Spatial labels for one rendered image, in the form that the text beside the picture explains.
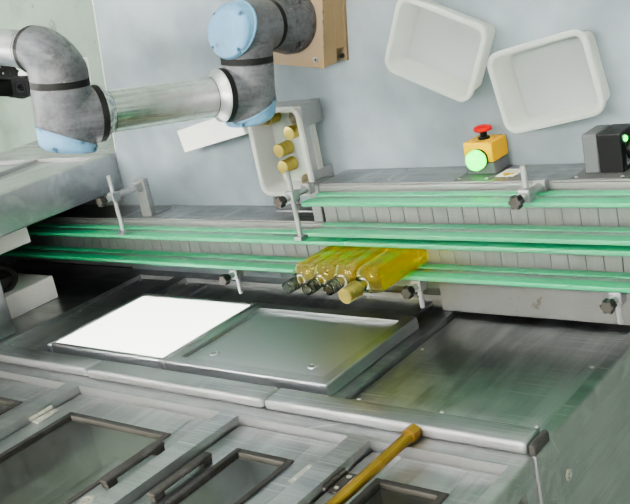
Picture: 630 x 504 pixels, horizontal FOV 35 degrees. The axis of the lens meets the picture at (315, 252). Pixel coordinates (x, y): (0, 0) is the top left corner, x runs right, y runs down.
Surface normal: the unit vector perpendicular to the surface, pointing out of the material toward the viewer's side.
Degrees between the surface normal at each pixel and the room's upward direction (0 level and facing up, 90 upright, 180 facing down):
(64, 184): 90
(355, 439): 90
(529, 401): 90
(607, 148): 0
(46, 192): 90
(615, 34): 0
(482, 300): 0
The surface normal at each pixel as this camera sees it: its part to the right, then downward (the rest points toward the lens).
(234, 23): -0.58, 0.15
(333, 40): 0.80, 0.18
